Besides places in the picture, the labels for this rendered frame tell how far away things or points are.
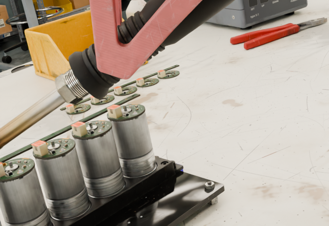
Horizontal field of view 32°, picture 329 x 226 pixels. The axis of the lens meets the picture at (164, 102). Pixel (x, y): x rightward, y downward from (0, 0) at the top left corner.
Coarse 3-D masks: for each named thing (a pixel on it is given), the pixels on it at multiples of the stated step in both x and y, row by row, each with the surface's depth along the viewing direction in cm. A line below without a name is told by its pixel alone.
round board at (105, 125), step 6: (102, 120) 36; (102, 126) 34; (108, 126) 34; (72, 132) 35; (90, 132) 34; (96, 132) 34; (102, 132) 34; (78, 138) 34; (84, 138) 34; (90, 138) 34
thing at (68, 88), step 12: (72, 72) 26; (60, 84) 26; (72, 84) 26; (48, 96) 26; (60, 96) 26; (72, 96) 26; (84, 96) 26; (36, 108) 26; (48, 108) 26; (12, 120) 27; (24, 120) 27; (36, 120) 27; (0, 132) 27; (12, 132) 27; (0, 144) 27
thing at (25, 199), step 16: (32, 176) 31; (0, 192) 31; (16, 192) 30; (32, 192) 31; (0, 208) 31; (16, 208) 31; (32, 208) 31; (16, 224) 31; (32, 224) 31; (48, 224) 32
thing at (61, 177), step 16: (48, 160) 32; (64, 160) 32; (48, 176) 32; (64, 176) 32; (80, 176) 33; (48, 192) 33; (64, 192) 33; (80, 192) 33; (64, 208) 33; (80, 208) 33
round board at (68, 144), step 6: (60, 138) 34; (66, 138) 34; (48, 144) 34; (60, 144) 33; (66, 144) 33; (72, 144) 33; (54, 150) 32; (66, 150) 32; (36, 156) 32; (42, 156) 32; (48, 156) 32; (54, 156) 32
